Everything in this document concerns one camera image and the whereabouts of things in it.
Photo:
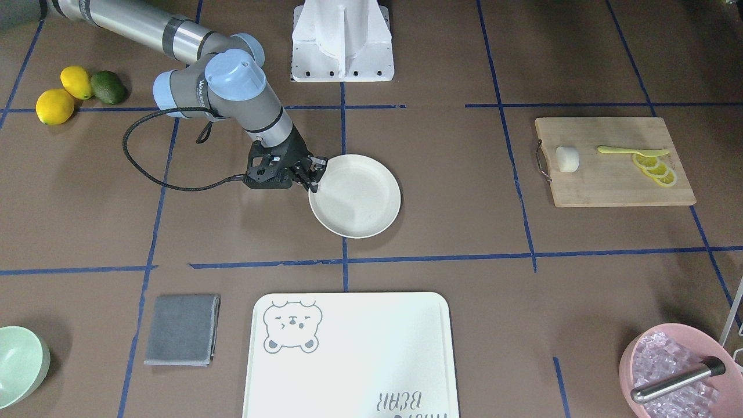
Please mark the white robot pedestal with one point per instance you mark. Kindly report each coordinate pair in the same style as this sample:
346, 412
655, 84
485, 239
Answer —
342, 41

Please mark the yellow-green plastic knife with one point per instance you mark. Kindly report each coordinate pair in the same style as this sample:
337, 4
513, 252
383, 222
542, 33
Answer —
623, 150

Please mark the green avocado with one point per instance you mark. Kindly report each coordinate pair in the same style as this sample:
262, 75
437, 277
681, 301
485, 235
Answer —
108, 87

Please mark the white bun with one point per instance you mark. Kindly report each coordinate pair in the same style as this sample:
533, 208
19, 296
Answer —
567, 159

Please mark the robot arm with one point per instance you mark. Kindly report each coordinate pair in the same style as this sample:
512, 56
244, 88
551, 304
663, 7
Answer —
223, 79

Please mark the wooden cutting board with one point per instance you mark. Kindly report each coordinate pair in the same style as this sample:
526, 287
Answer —
609, 180

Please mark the lemon slice far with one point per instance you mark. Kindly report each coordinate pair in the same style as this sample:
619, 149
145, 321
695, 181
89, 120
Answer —
645, 162

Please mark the yellow lemon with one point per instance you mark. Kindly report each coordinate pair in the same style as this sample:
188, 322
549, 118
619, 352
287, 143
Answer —
76, 82
54, 106

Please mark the mint green bowl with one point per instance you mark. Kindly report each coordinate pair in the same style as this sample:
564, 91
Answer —
25, 361

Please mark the pink bowl with ice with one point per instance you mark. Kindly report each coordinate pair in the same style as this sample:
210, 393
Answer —
670, 348

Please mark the white wire cup rack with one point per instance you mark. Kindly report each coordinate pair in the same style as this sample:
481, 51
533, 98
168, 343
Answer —
730, 337

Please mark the cream round plate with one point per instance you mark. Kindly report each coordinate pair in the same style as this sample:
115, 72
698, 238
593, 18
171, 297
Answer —
357, 197

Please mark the grey folded cloth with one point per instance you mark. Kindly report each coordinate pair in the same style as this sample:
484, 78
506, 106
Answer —
183, 330

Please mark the cream bear tray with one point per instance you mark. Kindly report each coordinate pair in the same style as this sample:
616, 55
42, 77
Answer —
351, 354

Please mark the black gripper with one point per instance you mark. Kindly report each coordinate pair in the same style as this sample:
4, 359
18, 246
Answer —
299, 151

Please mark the lemon slice near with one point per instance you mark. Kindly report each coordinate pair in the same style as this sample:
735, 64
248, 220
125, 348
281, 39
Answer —
668, 180

